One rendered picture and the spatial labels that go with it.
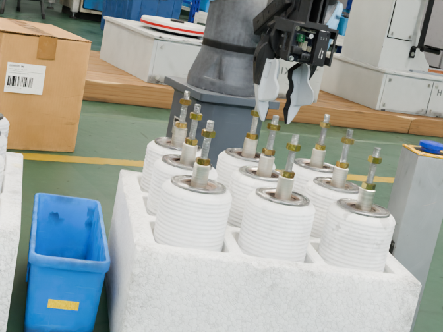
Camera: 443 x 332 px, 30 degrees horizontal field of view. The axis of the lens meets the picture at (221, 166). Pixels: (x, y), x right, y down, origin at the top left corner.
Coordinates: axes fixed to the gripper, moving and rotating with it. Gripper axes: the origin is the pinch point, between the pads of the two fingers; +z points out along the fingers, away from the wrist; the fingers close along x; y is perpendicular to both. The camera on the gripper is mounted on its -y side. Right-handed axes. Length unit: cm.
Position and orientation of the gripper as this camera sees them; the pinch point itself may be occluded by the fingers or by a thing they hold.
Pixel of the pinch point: (274, 112)
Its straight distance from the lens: 123.1
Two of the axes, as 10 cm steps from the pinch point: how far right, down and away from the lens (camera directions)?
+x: 9.1, 0.9, 4.0
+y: 3.6, 2.7, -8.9
